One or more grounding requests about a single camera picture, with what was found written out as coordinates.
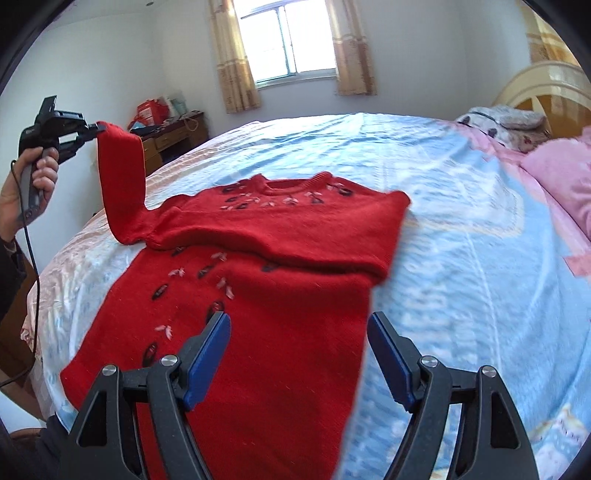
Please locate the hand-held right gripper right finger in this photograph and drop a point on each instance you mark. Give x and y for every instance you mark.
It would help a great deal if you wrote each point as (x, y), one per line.
(390, 357)

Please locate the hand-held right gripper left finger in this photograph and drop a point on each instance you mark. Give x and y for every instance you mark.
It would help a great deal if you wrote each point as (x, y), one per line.
(210, 357)

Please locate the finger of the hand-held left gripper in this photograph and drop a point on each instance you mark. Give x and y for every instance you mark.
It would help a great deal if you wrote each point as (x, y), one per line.
(92, 126)
(76, 146)

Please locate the red knitted sweater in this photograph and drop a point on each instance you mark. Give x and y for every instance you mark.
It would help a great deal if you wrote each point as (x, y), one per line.
(277, 332)

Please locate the person's left forearm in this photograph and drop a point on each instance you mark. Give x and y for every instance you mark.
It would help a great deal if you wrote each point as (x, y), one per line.
(10, 265)

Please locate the person's left hand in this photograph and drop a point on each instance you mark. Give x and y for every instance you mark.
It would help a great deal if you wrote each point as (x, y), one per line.
(18, 198)

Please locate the red bag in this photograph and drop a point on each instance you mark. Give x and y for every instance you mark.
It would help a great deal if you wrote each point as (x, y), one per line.
(151, 112)

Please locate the brown wooden desk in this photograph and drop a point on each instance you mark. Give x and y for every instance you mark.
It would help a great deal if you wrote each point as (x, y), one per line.
(173, 138)

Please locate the white teal bag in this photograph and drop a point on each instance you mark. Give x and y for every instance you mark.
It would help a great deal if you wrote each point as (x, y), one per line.
(178, 106)

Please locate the blue printed bed sheet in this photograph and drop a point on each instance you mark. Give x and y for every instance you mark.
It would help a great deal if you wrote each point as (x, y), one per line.
(461, 230)

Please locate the beige patterned curtain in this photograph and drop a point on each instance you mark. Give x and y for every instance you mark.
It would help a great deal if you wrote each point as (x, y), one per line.
(353, 50)
(235, 64)

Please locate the person's dark clothing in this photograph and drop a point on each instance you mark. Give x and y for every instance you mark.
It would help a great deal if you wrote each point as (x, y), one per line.
(46, 454)

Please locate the brown wooden cabinet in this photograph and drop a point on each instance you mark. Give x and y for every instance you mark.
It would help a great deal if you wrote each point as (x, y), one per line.
(16, 341)

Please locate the window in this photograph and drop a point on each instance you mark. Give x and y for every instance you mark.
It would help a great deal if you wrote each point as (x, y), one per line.
(286, 41)

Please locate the pink pillow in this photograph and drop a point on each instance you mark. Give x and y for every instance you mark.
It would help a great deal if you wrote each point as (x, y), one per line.
(561, 180)

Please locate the grey patterned pillow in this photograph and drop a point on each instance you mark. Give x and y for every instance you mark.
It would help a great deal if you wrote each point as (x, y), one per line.
(501, 122)

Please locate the yellow wooden headboard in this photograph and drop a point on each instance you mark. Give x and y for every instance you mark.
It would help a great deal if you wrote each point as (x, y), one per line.
(545, 83)

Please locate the yellow wall panel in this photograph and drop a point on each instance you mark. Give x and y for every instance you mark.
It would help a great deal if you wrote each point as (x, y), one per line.
(549, 37)

